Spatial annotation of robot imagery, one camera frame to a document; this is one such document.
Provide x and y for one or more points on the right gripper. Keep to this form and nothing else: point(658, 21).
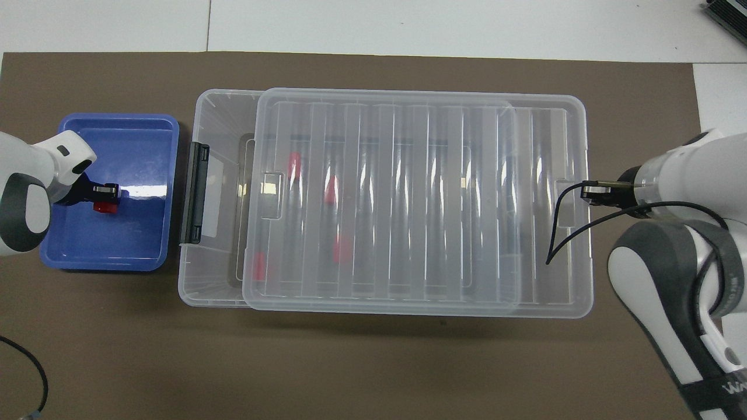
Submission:
point(625, 195)

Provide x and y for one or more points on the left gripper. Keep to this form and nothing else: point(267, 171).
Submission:
point(79, 192)

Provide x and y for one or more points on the red block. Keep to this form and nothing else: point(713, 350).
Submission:
point(105, 208)

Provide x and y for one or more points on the clear plastic box lid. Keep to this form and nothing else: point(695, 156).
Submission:
point(408, 204)

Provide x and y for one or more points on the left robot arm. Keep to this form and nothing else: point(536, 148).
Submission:
point(59, 156)

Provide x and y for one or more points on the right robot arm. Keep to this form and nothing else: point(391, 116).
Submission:
point(691, 169)

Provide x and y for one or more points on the blue plastic tray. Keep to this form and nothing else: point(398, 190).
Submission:
point(134, 233)

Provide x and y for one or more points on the grey box latch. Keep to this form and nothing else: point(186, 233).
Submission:
point(194, 192)

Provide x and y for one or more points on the clear plastic storage box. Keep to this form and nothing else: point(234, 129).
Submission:
point(222, 119)

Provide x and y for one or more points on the dark grey ribbed device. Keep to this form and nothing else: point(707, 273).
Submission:
point(729, 14)

